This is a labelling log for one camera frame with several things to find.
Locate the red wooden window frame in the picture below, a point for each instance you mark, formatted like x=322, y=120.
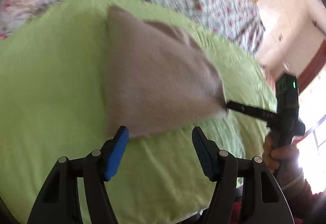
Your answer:
x=313, y=68

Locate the light green bed sheet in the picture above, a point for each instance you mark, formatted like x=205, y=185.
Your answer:
x=52, y=105

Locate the dark red sleeve forearm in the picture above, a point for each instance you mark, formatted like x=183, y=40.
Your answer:
x=306, y=207

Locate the person's right hand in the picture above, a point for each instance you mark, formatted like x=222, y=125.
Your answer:
x=283, y=160

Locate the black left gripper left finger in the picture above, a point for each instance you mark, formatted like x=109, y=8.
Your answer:
x=99, y=167

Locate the beige knitted sweater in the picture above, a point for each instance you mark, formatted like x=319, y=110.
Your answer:
x=158, y=77

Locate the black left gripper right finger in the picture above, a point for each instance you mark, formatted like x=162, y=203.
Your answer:
x=221, y=168

